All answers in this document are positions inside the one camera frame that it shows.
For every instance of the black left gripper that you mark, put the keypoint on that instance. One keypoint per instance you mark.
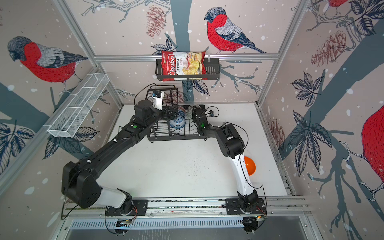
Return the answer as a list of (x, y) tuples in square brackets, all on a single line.
[(150, 103)]

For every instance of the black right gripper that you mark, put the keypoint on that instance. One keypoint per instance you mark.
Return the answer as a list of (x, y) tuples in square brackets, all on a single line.
[(195, 112)]

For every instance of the blue triangle patterned bowl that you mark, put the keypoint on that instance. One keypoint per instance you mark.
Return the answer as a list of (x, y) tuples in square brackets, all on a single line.
[(181, 113)]

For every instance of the blue floral ceramic bowl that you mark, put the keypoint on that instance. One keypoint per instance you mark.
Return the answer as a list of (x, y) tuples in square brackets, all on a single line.
[(178, 123)]

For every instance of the black wire dish rack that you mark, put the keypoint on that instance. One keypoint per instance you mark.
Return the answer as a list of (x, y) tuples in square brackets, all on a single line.
[(172, 101)]

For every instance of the orange plastic bowl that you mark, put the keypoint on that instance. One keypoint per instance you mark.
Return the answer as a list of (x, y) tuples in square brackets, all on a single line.
[(250, 165)]

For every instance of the green patterned ceramic bowl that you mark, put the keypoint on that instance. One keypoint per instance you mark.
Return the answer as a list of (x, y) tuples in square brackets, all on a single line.
[(190, 112)]

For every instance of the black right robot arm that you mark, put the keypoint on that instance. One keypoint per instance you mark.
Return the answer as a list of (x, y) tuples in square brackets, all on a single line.
[(233, 147)]

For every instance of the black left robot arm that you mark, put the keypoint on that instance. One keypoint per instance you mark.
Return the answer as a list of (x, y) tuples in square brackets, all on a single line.
[(79, 181)]

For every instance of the red cassava chips bag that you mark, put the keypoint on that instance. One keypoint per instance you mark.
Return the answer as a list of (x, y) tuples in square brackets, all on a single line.
[(182, 64)]

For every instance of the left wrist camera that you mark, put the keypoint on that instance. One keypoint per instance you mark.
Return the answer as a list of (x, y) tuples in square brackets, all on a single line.
[(158, 96)]

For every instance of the black wall shelf basket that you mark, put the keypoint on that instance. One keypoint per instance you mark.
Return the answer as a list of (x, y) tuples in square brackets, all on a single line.
[(212, 67)]

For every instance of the white wire mesh shelf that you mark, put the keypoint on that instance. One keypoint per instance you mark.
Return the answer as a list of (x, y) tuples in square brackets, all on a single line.
[(71, 118)]

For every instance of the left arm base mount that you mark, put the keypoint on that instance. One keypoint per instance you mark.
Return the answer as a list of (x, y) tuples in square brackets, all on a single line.
[(130, 209)]

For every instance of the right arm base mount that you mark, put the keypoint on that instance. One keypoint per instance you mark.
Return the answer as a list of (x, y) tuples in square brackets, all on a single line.
[(237, 207)]

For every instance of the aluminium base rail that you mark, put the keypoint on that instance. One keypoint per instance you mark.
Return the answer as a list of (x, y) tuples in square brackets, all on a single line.
[(196, 207)]

